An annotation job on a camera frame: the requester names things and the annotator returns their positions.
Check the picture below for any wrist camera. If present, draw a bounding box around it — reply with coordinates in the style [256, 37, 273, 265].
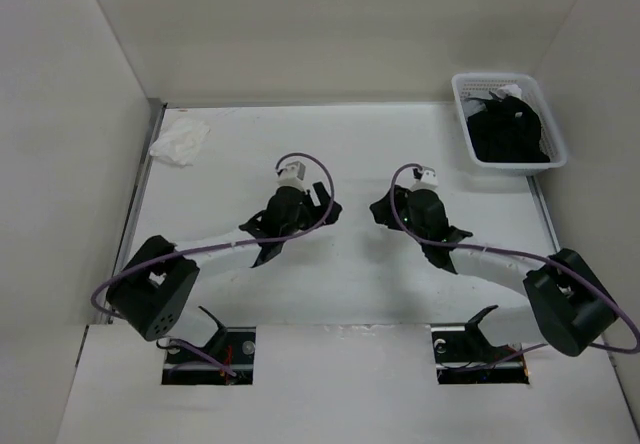
[411, 166, 438, 191]
[276, 161, 306, 191]

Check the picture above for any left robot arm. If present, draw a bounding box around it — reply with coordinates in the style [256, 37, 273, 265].
[106, 178, 342, 369]

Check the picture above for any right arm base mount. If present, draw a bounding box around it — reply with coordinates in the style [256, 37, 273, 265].
[431, 326, 529, 385]

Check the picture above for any white cloth in basket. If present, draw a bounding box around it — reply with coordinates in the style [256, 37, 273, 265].
[489, 83, 523, 100]

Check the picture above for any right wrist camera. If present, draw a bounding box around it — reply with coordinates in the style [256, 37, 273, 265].
[411, 166, 438, 191]

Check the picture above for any black tank top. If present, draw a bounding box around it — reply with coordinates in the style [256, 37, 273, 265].
[466, 93, 550, 164]

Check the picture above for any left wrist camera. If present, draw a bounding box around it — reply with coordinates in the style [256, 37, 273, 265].
[276, 161, 306, 191]

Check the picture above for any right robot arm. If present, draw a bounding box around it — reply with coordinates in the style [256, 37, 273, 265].
[369, 185, 619, 357]

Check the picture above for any white crumpled cloth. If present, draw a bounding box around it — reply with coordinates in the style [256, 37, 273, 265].
[149, 118, 210, 167]

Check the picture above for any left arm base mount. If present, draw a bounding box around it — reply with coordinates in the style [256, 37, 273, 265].
[156, 327, 256, 387]

